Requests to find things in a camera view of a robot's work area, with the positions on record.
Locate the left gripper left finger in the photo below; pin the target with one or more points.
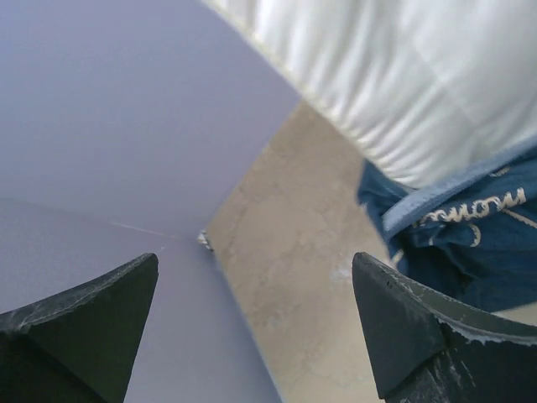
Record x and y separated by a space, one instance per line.
79 345

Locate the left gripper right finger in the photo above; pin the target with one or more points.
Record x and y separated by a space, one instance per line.
424 346

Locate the white pillow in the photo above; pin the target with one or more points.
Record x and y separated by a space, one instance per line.
421 88

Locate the blue fish-print pillowcase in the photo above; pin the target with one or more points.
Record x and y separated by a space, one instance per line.
471 236

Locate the aluminium table frame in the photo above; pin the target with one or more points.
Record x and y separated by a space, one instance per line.
203 239

